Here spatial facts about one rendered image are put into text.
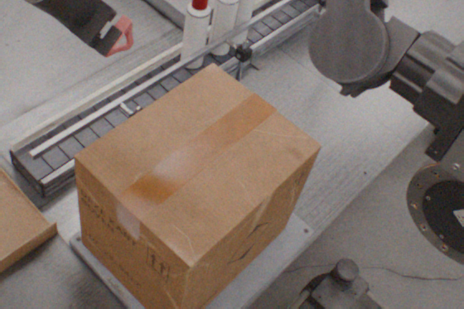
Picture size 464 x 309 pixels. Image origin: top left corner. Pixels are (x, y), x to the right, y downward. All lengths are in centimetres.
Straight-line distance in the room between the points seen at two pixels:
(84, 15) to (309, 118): 67
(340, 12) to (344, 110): 84
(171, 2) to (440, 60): 102
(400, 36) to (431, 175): 37
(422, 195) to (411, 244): 136
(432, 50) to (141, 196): 45
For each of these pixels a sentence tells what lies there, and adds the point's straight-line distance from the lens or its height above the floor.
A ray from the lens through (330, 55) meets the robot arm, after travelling 57.
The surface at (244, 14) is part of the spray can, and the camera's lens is 134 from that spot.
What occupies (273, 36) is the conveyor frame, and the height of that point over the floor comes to 88.
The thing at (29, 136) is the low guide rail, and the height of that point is 91.
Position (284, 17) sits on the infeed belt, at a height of 88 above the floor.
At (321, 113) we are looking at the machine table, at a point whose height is 83.
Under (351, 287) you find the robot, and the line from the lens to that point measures 179.
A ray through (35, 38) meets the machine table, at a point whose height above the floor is 83.
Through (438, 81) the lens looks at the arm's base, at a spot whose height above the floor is 147.
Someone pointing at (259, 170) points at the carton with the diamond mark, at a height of 112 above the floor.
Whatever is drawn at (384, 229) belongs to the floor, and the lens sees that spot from 229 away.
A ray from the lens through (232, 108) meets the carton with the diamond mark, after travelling 94.
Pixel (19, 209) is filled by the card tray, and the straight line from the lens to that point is 116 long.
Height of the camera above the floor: 182
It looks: 47 degrees down
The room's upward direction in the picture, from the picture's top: 12 degrees clockwise
